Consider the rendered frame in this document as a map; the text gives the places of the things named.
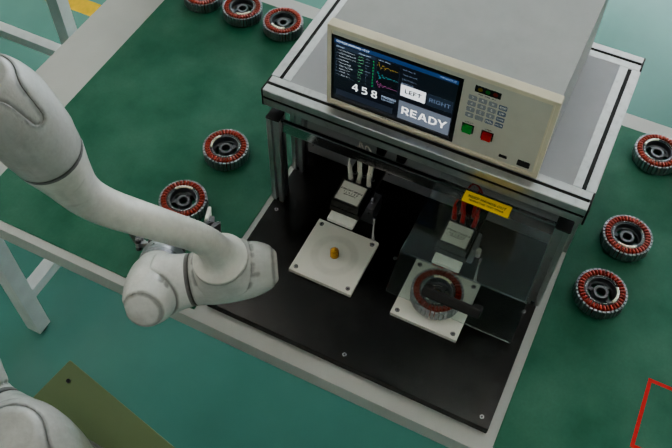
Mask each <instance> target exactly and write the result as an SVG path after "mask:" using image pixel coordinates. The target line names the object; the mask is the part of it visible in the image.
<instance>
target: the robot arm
mask: <svg viewBox="0 0 672 448"><path fill-rule="evenodd" d="M0 161H1V162H2V163H3V164H4V165H5V166H6V167H8V168H9V169H10V170H12V171H13V172H14V173H16V174H17V175H18V176H19V177H20V178H21V179H23V180H24V181H25V182H26V183H28V184H30V185H32V186H33V187H35V188H37V189H38V190H40V191H41V192H43V193H44V194H46V195H47V196H49V197H50V198H52V199H53V200H54V201H56V202H57V203H58V204H60V205H61V206H63V207H64V208H66V209H67V210H69V211H70V212H72V213H74V214H75V215H77V216H79V217H81V218H83V219H85V220H88V221H90V222H92V223H95V224H98V225H100V226H103V227H106V228H110V229H113V230H116V231H120V232H123V233H127V234H129V236H130V237H131V239H132V240H133V242H134V243H135V245H136V251H141V250H142V248H143V250H142V253H141V255H140V257H139V259H138V260H137V261H136V262H135V263H134V264H133V266H132V267H131V269H130V271H129V273H128V275H127V277H126V280H125V283H124V288H123V294H122V302H123V304H124V308H125V311H126V315H127V317H128V318H129V320H131V321H132V322H133V323H135V324H136V325H139V326H143V327H152V326H155V325H157V324H159V323H161V322H163V321H165V320H166V319H168V318H169V317H170V316H171V315H173V314H175V313H177V312H179V311H182V310H184V309H187V308H190V307H194V306H199V305H217V304H226V303H232V302H238V301H243V300H247V299H251V298H254V297H257V296H259V295H262V294H264V293H266V292H268V291H269V290H271V289H272V288H273V287H274V285H275V284H276V283H277V282H278V280H279V275H278V264H277V253H276V251H275V250H274V249H273V248H272V247H271V246H270V245H268V244H265V243H262V242H258V241H247V240H246V239H241V238H238V237H237V236H235V235H233V234H229V233H221V222H220V221H217V222H215V217H214V216H212V209H211V206H208V209H207V212H206V215H205V219H204V223H203V222H201V221H198V220H196V219H193V218H190V217H187V216H185V215H182V214H179V213H176V212H174V211H171V210H168V209H165V208H163V207H160V206H157V205H154V204H152V203H149V202H146V201H143V200H141V199H138V198H135V197H132V196H130V195H127V194H124V193H122V192H119V191H117V190H115V189H113V188H111V187H109V186H107V185H105V184H104V183H102V182H101V181H100V180H99V179H98V178H97V177H96V175H95V174H94V172H93V169H92V167H91V164H90V162H89V159H88V156H87V153H86V150H85V147H84V144H83V141H82V139H81V137H80V135H79V133H78V131H77V129H76V127H75V125H74V123H73V120H72V118H71V116H70V115H69V113H68V112H67V110H66V109H65V107H64V106H63V104H62V103H61V102H60V100H59V99H58V98H57V96H56V95H55V94H54V92H53V91H52V90H51V89H50V87H49V86H48V85H47V84H46V83H45V81H44V80H43V79H42V78H41V77H40V76H39V75H38V74H37V73H36V72H35V71H34V70H32V69H31V68H30V67H28V66H27V65H25V64H24V63H22V62H21V61H19V60H17V59H15V58H13V57H11V56H8V55H5V54H2V53H0ZM144 238H145V239H148V241H146V240H145V239H144ZM185 250H188V251H191V253H185ZM0 448H103V447H101V446H99V445H98V444H96V443H94V442H93V441H91V440H89V439H88V438H87V437H86V436H85V435H84V433H83V432H82V431H81V430H80V429H79V428H78V427H77V426H76V425H75V424H74V423H73V422H72V421H71V420H70V419H69V418H68V417H67V416H66V415H64V414H63V413H62V412H61V411H59V410H58V409H56V408H55V407H53V406H52V405H50V404H48V403H46V402H43V401H40V400H37V399H35V398H32V397H30V396H28V395H26V394H24V393H22V392H20V391H19V390H17V389H16V388H14V387H13V386H12V385H11V384H10V383H8V376H7V374H6V372H5V369H4V367H3V364H2V362H1V359H0Z"/></svg>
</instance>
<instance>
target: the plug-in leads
mask: <svg viewBox="0 0 672 448"><path fill-rule="evenodd" d="M350 160H351V158H349V161H348V180H351V181H353V180H354V176H353V171H352V165H351V163H350ZM362 167H365V168H366V167H367V164H364V163H361V162H359V161H357V174H358V176H357V180H356V181H355V182H356V183H358V184H361V179H362V174H363V171H362ZM373 172H374V167H372V166H369V165H368V173H367V180H366V187H368V188H372V184H371V179H372V178H373Z"/></svg>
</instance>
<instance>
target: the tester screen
mask: <svg viewBox="0 0 672 448"><path fill-rule="evenodd" d="M350 82H353V83H356V84H358V85H361V86H364V87H367V88H370V89H372V90H375V91H378V92H379V101H378V100H375V99H372V98H370V97H367V96H364V95H361V94H359V93H356V92H353V91H350ZM401 84H403V85H406V86H409V87H411V88H414V89H417V90H420V91H423V92H426V93H428V94H431V95H434V96H437V97H440V98H442V99H445V100H448V101H451V102H454V103H453V108H452V114H451V113H448V112H445V111H443V110H440V109H437V108H434V107H431V106H429V105H426V104H423V103H420V102H418V101H415V100H412V99H409V98H406V97H404V96H401V95H400V89H401ZM458 86H459V81H457V80H455V79H452V78H449V77H446V76H443V75H440V74H437V73H434V72H431V71H429V70H426V69H423V68H420V67H417V66H414V65H411V64H408V63H406V62H403V61H400V60H397V59H394V58H391V57H388V56H385V55H382V54H380V53H377V52H374V51H371V50H368V49H365V48H362V47H359V46H357V45H354V44H351V43H348V42H345V41H342V40H339V39H336V38H334V96H335V97H338V98H340V99H343V100H346V101H349V102H351V103H354V104H357V105H360V106H362V107H365V108H368V109H370V110H373V111H376V112H379V113H381V114H384V115H387V116H390V117H392V118H395V119H398V120H400V121H403V122H406V123H409V124H411V125H414V126H417V127H420V128H422V129H425V130H428V131H430V132H433V133H436V134H439V135H441V136H444V137H447V138H449V133H450V128H451V122H452V117H453V112H454V107H455V101H456V96H457V91H458ZM336 88H338V89H341V90H343V91H346V92H349V93H352V94H354V95H357V96H360V97H363V98H365V99H368V100H371V101H374V102H376V103H379V104H382V105H385V106H387V107H390V108H393V110H392V114H390V113H388V112H385V111H382V110H380V109H377V108H374V107H371V106H369V105H366V104H363V103H360V102H358V101H355V100H352V99H349V98H347V97H344V96H341V95H338V94H336ZM399 100H402V101H405V102H407V103H410V104H413V105H416V106H419V107H421V108H424V109H427V110H430V111H432V112H435V113H438V114H441V115H444V116H446V117H449V118H451V122H450V127H449V133H448V136H447V135H444V134H441V133H438V132H436V131H433V130H430V129H427V128H425V127H422V126H419V125H417V124H414V123H411V122H408V121H406V120H403V119H400V118H397V112H398V103H399Z"/></svg>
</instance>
